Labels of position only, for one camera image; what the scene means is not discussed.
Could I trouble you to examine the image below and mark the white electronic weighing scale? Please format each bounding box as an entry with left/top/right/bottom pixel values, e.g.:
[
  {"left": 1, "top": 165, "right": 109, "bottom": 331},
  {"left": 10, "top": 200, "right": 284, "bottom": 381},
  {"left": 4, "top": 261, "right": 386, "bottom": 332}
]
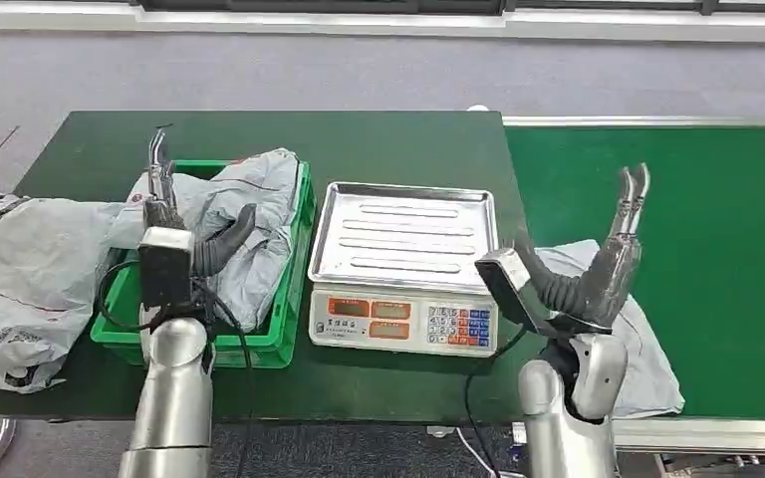
[{"left": 308, "top": 285, "right": 500, "bottom": 359}]

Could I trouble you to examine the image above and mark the steel scale tray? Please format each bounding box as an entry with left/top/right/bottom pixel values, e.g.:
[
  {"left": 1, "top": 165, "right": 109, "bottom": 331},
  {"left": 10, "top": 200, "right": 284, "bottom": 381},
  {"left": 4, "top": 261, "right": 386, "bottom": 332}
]
[{"left": 306, "top": 181, "right": 500, "bottom": 297}]

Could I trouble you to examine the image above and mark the white floor cable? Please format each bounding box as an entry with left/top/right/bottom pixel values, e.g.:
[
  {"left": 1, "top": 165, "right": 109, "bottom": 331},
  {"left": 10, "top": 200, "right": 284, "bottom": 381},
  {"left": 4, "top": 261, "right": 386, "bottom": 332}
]
[{"left": 453, "top": 428, "right": 510, "bottom": 478}]

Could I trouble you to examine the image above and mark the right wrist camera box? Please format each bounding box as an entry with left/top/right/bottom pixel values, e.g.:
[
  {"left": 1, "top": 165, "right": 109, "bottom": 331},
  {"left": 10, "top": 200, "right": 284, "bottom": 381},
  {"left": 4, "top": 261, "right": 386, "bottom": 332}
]
[{"left": 473, "top": 248, "right": 559, "bottom": 339}]

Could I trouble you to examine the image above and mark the grey parcel bag red print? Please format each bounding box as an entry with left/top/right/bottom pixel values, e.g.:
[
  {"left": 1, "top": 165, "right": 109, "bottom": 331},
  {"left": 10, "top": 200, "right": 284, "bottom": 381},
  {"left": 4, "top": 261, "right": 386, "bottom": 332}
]
[{"left": 106, "top": 147, "right": 302, "bottom": 336}]

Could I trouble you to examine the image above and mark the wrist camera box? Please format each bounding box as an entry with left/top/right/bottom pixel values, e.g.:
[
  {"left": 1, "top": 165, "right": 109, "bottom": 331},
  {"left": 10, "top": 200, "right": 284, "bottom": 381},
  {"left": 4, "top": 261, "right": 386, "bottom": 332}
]
[
  {"left": 137, "top": 226, "right": 195, "bottom": 310},
  {"left": 473, "top": 248, "right": 559, "bottom": 339}
]

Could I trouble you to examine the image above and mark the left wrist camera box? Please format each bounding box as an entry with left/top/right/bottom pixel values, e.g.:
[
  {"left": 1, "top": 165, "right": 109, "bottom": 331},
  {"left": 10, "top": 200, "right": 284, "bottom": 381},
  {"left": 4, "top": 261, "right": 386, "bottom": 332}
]
[{"left": 137, "top": 226, "right": 195, "bottom": 310}]

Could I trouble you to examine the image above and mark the pale grey parcel bag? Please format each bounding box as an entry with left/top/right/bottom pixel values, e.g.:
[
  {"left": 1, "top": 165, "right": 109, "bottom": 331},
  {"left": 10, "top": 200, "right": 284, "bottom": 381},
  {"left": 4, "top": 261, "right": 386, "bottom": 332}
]
[{"left": 532, "top": 238, "right": 686, "bottom": 421}]

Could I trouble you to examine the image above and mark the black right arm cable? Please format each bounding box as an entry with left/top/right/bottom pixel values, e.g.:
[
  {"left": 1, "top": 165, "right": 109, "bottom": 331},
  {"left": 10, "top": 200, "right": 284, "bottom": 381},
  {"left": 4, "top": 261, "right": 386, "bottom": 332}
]
[{"left": 464, "top": 325, "right": 530, "bottom": 478}]

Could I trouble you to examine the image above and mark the green plastic crate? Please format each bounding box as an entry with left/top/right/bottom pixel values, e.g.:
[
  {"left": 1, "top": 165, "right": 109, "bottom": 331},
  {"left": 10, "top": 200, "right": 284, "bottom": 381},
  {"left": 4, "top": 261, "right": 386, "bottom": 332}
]
[{"left": 89, "top": 157, "right": 317, "bottom": 370}]

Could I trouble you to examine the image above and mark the green belt conveyor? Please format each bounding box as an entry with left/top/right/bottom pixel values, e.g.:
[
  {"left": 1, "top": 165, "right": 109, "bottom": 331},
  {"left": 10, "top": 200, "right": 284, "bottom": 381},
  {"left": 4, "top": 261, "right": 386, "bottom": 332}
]
[{"left": 501, "top": 116, "right": 765, "bottom": 478}]

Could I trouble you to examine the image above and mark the large grey parcel bag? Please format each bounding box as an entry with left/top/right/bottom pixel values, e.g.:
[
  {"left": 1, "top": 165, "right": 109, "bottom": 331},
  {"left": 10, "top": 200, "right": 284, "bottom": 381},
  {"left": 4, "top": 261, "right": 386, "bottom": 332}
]
[{"left": 0, "top": 192, "right": 128, "bottom": 395}]

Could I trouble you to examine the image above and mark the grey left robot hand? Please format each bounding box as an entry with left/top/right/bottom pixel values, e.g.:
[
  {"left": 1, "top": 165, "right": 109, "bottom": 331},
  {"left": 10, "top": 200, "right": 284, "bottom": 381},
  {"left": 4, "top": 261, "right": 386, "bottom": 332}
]
[{"left": 143, "top": 127, "right": 259, "bottom": 280}]

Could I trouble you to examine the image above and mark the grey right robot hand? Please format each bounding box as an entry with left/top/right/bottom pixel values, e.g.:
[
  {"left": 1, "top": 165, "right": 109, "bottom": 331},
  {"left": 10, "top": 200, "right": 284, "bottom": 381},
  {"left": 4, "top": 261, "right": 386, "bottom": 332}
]
[{"left": 513, "top": 162, "right": 651, "bottom": 336}]

